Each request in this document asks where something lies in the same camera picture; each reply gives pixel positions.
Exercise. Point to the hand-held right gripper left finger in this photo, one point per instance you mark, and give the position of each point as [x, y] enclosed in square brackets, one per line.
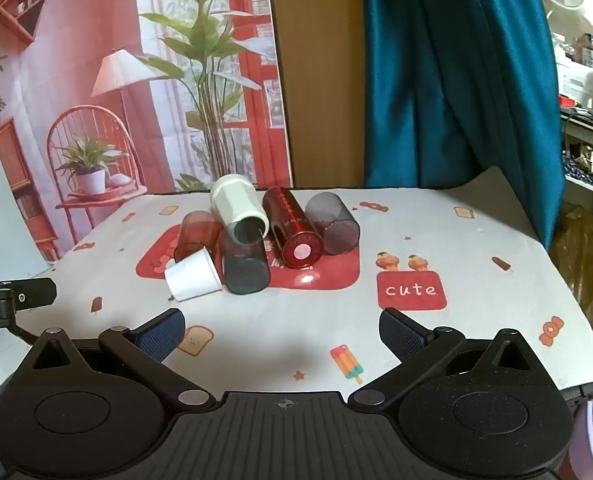
[160, 336]

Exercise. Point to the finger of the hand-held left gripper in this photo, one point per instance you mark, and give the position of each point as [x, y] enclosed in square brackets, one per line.
[34, 292]

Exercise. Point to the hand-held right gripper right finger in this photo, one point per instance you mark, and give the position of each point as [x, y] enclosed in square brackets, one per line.
[401, 334]

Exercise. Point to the small white paper cup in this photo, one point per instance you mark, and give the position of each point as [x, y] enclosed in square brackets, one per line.
[191, 275]

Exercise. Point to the dark blue-grey transparent cup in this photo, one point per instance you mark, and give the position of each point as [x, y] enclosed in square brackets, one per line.
[244, 265]

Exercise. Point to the dark red transparent cup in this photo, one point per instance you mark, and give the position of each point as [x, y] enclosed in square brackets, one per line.
[199, 232]

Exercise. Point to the grey transparent cup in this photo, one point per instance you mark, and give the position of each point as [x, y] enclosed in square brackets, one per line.
[334, 220]

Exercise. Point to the white ribbed cup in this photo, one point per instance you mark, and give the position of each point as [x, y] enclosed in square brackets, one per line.
[236, 200]

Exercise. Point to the red metallic cup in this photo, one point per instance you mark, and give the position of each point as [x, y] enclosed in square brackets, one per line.
[289, 225]

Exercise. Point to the printed white tablecloth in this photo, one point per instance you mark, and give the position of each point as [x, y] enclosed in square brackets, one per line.
[476, 260]

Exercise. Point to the yellow-brown plastic bag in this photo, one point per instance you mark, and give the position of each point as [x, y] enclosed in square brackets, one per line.
[583, 260]

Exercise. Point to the teal curtain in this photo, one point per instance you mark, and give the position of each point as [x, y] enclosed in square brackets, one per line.
[451, 85]

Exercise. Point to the brown wooden board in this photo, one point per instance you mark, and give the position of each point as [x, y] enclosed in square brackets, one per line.
[321, 75]

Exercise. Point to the cluttered white shelf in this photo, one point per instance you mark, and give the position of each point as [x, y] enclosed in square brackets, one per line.
[588, 110]

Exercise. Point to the printed room wall poster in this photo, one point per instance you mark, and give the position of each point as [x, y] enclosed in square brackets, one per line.
[126, 85]

